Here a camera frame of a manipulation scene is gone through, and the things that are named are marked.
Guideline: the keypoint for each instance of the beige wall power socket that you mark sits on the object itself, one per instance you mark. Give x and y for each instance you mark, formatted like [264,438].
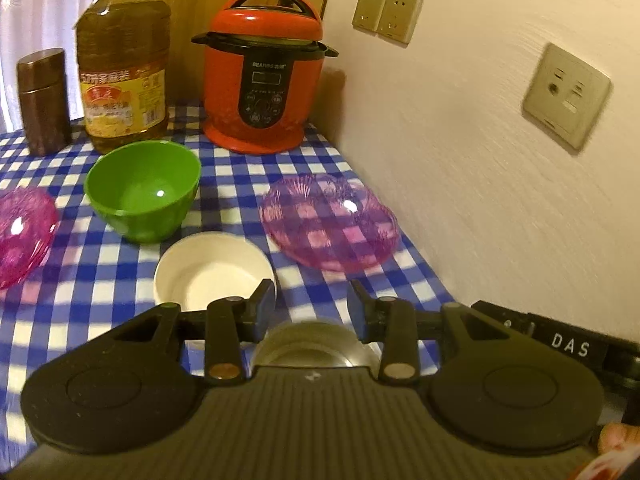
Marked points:
[369,8]
[400,17]

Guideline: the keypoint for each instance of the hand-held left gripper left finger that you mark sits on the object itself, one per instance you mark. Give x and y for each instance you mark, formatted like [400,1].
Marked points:
[264,301]

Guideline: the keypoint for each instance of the red electric pressure cooker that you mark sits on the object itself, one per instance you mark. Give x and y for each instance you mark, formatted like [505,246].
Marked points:
[262,80]

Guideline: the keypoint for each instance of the stainless steel bowl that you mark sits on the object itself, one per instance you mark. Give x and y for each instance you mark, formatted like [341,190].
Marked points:
[310,345]

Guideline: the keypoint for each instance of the green plastic bowl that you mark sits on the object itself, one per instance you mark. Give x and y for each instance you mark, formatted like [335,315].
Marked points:
[142,195]

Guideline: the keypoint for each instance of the blue white checkered tablecloth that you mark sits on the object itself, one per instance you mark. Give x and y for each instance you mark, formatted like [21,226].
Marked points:
[100,280]

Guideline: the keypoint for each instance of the white lace curtain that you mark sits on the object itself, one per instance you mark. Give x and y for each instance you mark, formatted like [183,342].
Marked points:
[40,5]

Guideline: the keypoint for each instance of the brown metal canister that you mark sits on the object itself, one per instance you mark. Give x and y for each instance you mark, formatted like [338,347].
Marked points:
[44,105]

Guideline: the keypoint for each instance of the beige wall data socket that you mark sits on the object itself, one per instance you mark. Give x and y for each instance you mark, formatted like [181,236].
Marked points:
[567,95]

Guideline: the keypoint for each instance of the pink transparent plate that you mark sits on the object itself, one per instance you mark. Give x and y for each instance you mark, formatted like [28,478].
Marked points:
[327,225]
[22,235]

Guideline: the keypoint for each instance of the large cooking oil bottle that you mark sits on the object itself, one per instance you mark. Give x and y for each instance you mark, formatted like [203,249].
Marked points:
[122,60]

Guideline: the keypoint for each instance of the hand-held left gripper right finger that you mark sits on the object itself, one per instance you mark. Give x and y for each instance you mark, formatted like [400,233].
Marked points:
[358,305]

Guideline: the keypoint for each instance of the white bowl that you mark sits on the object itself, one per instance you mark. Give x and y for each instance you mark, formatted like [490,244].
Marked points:
[210,270]

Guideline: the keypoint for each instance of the person's right hand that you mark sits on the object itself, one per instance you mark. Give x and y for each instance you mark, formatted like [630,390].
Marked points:
[619,439]

